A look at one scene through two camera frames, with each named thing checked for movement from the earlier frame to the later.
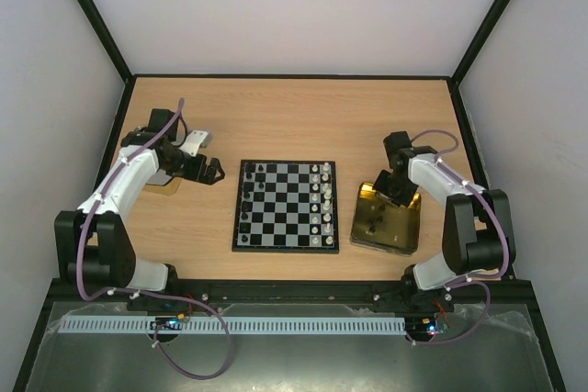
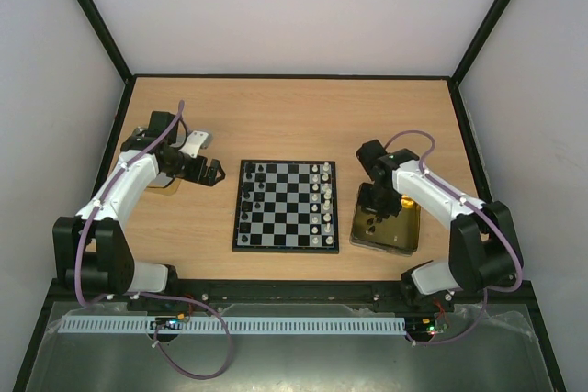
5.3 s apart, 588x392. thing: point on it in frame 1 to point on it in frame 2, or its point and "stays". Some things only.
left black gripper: x=196 y=173 stays
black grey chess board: x=287 y=207 stays
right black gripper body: x=395 y=190 to x=383 y=202
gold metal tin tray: x=381 y=226 stays
